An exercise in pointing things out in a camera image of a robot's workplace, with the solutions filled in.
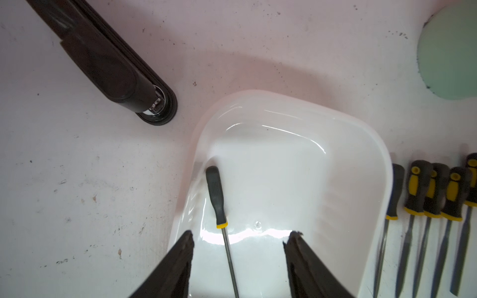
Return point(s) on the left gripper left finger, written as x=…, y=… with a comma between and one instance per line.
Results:
x=170, y=279

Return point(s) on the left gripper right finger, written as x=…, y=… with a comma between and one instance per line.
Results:
x=308, y=275

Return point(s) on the file tool four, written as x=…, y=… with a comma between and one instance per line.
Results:
x=391, y=215

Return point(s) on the file tool three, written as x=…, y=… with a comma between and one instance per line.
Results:
x=433, y=205

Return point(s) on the file tool one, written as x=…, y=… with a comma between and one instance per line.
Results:
x=457, y=191

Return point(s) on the white plastic storage box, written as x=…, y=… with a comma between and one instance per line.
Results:
x=285, y=165

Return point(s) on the file tool six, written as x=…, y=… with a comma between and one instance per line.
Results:
x=471, y=201

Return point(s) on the green pen cup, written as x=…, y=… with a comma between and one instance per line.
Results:
x=447, y=51

